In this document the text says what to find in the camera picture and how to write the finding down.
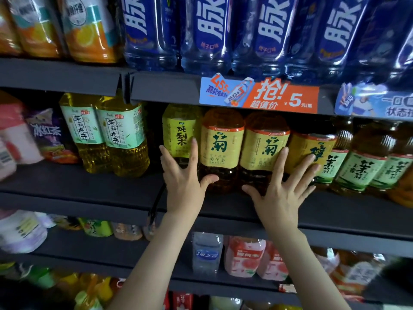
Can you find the tea bottle green white label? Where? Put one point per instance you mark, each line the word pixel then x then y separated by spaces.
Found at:
pixel 393 164
pixel 337 161
pixel 361 164

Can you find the row of dark blue sports bottles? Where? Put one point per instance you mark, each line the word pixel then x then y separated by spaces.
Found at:
pixel 271 32

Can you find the person's left forearm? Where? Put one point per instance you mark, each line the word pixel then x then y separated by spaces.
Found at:
pixel 151 268

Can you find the yellow tea bottle lime label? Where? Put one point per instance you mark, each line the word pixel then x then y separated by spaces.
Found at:
pixel 180 129

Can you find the dark grey metal shelf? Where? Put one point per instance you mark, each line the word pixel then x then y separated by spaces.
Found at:
pixel 64 74

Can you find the orange promotional price tag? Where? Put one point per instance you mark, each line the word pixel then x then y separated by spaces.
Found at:
pixel 271 95

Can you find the brown tea bottle yellow label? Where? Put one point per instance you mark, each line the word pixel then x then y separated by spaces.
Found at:
pixel 263 145
pixel 222 142

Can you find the pink squat drink bottle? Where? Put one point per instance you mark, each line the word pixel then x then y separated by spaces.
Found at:
pixel 16 135

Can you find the person's left hand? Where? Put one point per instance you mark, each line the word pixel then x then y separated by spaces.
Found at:
pixel 187 190

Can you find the person's right hand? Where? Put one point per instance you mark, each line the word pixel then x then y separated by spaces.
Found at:
pixel 281 206

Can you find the white squat drink bottle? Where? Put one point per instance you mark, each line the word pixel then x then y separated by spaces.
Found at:
pixel 20 230

